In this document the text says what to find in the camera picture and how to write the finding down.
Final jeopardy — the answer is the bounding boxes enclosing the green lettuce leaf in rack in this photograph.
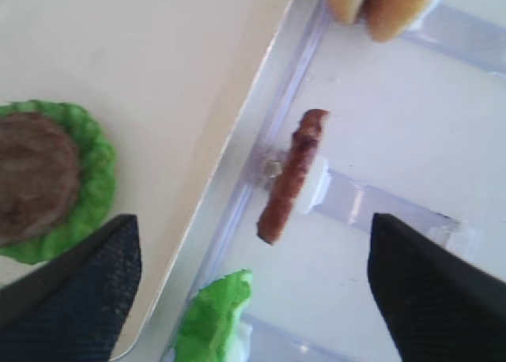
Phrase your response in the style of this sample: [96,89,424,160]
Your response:
[173,269,252,361]

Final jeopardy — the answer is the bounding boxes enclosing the cream rectangular tray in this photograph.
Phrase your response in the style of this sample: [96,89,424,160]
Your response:
[1,0,293,358]

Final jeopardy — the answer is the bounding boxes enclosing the brown meat patty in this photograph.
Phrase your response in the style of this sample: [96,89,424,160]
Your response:
[1,112,81,247]
[257,109,330,245]

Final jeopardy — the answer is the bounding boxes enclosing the green lettuce on tray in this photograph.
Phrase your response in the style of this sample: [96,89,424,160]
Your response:
[1,100,116,265]

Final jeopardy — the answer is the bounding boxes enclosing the clear plastic right rack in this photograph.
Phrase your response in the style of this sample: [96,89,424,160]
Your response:
[165,0,505,361]

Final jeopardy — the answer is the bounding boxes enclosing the bun slice right rack inner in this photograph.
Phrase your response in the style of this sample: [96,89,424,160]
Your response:
[364,0,436,43]

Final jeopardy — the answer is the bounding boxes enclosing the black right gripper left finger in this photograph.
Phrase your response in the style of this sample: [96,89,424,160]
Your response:
[1,214,142,361]

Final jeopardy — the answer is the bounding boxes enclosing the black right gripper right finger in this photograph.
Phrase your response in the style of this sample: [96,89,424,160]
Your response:
[367,213,505,361]

